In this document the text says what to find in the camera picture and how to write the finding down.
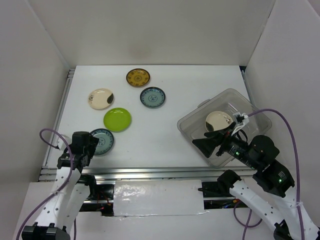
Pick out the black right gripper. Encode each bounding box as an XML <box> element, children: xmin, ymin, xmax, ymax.
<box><xmin>190</xmin><ymin>120</ymin><xmax>258</xmax><ymax>168</ymax></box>

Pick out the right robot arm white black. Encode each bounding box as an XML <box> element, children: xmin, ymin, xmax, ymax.
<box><xmin>192</xmin><ymin>127</ymin><xmax>320</xmax><ymax>240</ymax></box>

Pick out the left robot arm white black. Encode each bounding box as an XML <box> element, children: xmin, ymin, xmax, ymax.
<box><xmin>16</xmin><ymin>131</ymin><xmax>99</xmax><ymax>240</ymax></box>

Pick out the small blue patterned plate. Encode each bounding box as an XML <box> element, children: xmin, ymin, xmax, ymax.
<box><xmin>90</xmin><ymin>128</ymin><xmax>115</xmax><ymax>156</ymax></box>

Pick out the yellow patterned plate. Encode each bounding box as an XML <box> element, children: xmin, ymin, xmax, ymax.
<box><xmin>125</xmin><ymin>68</ymin><xmax>151</xmax><ymax>88</ymax></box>

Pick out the lime green plate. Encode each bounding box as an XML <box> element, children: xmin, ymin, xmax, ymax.
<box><xmin>103</xmin><ymin>107</ymin><xmax>132</xmax><ymax>132</ymax></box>

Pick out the cream plate with dark patch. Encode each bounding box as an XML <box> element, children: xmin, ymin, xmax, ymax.
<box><xmin>87</xmin><ymin>88</ymin><xmax>114</xmax><ymax>110</ymax></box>

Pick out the white front cover panel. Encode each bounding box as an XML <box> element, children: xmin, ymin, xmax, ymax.
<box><xmin>113</xmin><ymin>180</ymin><xmax>205</xmax><ymax>217</ymax></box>

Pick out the large blue patterned plate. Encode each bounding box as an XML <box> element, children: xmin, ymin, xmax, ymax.
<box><xmin>139</xmin><ymin>86</ymin><xmax>166</xmax><ymax>109</ymax></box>

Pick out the large cream plate dark patch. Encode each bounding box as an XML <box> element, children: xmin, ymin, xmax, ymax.
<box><xmin>205</xmin><ymin>111</ymin><xmax>234</xmax><ymax>132</ymax></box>

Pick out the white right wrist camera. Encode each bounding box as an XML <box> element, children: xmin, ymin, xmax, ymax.
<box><xmin>231</xmin><ymin>112</ymin><xmax>250</xmax><ymax>136</ymax></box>

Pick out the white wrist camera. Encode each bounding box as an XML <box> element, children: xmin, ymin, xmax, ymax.
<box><xmin>56</xmin><ymin>134</ymin><xmax>72</xmax><ymax>151</ymax></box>
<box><xmin>231</xmin><ymin>112</ymin><xmax>250</xmax><ymax>136</ymax></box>

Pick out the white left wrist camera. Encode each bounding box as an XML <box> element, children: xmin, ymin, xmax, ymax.
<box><xmin>56</xmin><ymin>134</ymin><xmax>72</xmax><ymax>151</ymax></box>

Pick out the clear plastic bin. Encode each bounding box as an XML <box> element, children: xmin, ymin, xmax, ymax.
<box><xmin>177</xmin><ymin>88</ymin><xmax>272</xmax><ymax>168</ymax></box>

